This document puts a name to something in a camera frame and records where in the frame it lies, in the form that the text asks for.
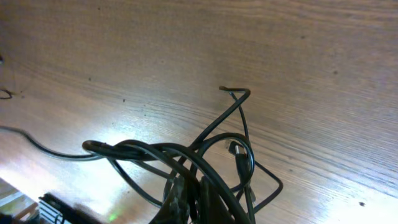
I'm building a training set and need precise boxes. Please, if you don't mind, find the black USB cable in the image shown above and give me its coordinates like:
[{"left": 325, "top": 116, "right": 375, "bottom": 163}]
[{"left": 0, "top": 86, "right": 284, "bottom": 224}]

